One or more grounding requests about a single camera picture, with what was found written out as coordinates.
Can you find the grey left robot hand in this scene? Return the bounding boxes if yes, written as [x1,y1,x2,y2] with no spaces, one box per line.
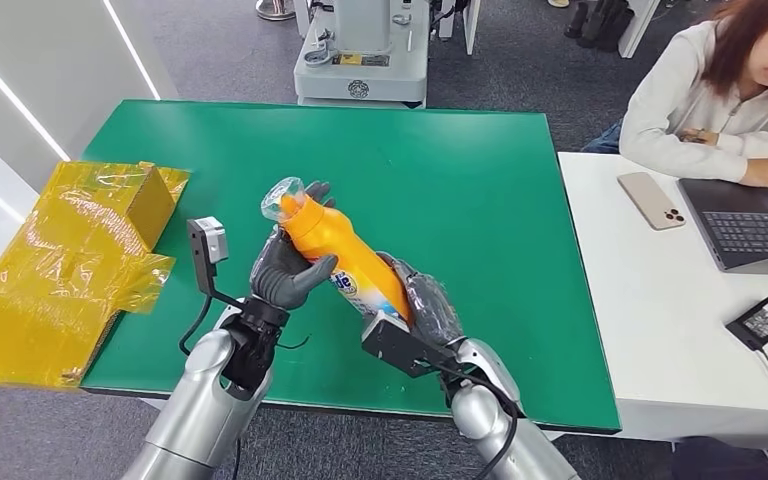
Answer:
[249,181,339,313]

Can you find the person's left hand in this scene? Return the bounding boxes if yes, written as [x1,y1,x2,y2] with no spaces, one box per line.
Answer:
[678,127,721,146]

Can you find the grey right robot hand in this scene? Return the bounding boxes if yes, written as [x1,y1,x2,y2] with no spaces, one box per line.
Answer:
[375,251,465,347]

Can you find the orange plastic bottle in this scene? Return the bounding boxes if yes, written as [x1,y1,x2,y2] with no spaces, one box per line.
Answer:
[260,176,415,326]

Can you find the person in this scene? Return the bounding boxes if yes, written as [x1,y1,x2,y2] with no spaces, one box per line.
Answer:
[582,0,768,197]

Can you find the dark grey laptop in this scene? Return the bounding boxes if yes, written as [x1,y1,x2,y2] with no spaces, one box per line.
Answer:
[676,176,768,276]

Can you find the beige smartphone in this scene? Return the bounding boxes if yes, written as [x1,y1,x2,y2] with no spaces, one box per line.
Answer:
[616,171,686,231]

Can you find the green table mat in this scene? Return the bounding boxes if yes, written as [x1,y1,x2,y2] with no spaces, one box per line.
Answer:
[81,99,622,435]

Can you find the white furniture leg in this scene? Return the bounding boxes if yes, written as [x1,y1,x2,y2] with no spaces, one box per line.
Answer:
[617,0,661,59]

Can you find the black power adapter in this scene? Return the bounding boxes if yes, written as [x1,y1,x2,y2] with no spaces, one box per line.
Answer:
[725,295,768,351]

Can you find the black shoes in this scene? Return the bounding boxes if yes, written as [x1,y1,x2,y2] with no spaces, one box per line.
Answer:
[564,0,636,52]

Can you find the yellow taped cardboard box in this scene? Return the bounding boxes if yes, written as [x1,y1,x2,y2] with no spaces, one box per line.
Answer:
[0,160,191,390]

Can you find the chrome stand base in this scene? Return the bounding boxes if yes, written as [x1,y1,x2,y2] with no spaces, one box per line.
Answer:
[254,0,297,22]

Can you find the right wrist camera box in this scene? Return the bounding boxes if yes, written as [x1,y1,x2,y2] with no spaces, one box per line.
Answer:
[361,311,458,379]

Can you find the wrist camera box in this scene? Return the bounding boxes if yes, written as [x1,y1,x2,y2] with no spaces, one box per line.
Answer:
[361,311,458,379]
[187,216,247,311]

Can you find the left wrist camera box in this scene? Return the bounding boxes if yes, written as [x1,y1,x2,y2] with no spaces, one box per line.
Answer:
[187,216,247,311]

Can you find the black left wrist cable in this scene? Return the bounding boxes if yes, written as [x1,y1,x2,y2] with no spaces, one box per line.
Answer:
[178,294,226,358]

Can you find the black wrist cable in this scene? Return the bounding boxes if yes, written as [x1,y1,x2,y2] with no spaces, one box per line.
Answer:
[178,294,226,358]
[446,367,523,480]

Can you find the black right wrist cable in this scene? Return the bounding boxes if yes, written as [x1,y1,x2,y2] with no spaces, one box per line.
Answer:
[446,367,523,480]

